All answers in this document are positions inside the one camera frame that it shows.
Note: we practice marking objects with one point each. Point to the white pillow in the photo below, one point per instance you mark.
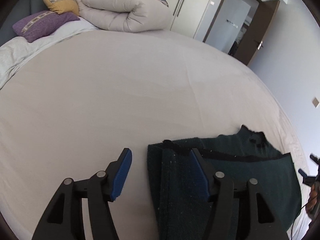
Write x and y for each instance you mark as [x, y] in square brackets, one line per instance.
[17, 52]

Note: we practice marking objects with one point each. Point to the cream wardrobe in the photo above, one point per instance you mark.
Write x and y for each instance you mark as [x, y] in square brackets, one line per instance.
[187, 16]

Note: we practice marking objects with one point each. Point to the dark grey headboard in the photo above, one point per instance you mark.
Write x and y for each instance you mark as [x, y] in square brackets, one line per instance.
[18, 10]

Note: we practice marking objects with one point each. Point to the white bed sheet mattress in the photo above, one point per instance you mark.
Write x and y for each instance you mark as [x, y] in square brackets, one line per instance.
[75, 106]

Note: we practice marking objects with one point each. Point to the rolled beige duvet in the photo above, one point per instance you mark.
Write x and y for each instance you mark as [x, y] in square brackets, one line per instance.
[130, 16]

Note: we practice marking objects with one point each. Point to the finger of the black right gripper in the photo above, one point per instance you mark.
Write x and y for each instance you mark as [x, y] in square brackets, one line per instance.
[303, 174]

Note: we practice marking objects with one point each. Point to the purple patterned cushion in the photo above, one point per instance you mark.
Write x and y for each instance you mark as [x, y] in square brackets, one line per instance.
[42, 24]

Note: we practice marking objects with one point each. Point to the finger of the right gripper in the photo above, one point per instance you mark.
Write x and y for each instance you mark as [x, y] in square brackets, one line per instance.
[315, 159]

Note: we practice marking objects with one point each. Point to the person's right hand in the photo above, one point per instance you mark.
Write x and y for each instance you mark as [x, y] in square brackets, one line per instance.
[312, 201]

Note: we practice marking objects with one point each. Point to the dark green knit sweater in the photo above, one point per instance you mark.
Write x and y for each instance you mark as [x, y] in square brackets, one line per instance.
[180, 211]

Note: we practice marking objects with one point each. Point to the wall socket plate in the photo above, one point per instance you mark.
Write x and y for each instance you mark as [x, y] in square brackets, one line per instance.
[315, 102]

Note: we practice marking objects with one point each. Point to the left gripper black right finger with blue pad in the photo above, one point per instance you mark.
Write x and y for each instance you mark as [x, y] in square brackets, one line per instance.
[239, 209]

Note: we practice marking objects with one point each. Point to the yellow patterned cushion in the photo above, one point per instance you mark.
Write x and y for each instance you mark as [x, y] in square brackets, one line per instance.
[62, 6]

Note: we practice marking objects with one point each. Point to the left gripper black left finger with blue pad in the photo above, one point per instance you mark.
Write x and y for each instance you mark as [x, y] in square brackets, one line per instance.
[63, 219]

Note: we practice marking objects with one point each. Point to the brown wooden door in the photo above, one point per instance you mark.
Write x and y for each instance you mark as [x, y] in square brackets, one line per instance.
[252, 40]

